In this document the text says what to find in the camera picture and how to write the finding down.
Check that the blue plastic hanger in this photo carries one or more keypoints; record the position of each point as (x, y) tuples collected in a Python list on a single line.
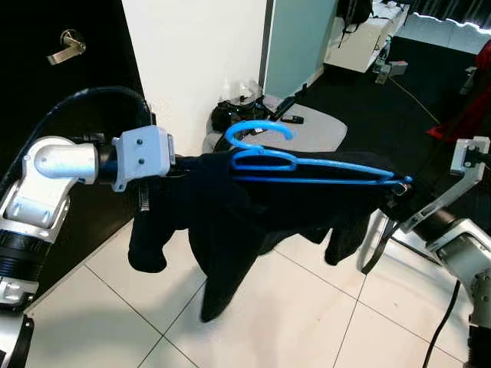
[(259, 123)]

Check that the grey upholstered bench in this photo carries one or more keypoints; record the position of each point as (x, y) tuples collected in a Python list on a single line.
[(322, 134)]

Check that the black door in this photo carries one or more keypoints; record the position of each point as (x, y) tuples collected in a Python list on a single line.
[(23, 31)]

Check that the black floor carpet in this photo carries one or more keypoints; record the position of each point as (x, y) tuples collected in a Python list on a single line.
[(430, 69)]

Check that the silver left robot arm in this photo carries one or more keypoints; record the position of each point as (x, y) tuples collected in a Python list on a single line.
[(57, 161)]

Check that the black backpack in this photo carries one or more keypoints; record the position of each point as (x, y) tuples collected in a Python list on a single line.
[(354, 11)]

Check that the black gear bundle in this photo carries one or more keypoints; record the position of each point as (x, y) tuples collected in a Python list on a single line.
[(230, 115)]

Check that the grey power adapter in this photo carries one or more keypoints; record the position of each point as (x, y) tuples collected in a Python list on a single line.
[(397, 67)]

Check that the white shelf unit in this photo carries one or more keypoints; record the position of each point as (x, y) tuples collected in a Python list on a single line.
[(353, 50)]

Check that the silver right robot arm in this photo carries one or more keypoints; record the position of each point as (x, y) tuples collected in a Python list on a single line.
[(460, 245)]

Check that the black handheld device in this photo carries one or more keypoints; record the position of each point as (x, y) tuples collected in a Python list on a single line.
[(291, 119)]

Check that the navy blue t-shirt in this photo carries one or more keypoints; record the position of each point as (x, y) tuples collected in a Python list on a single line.
[(230, 222)]

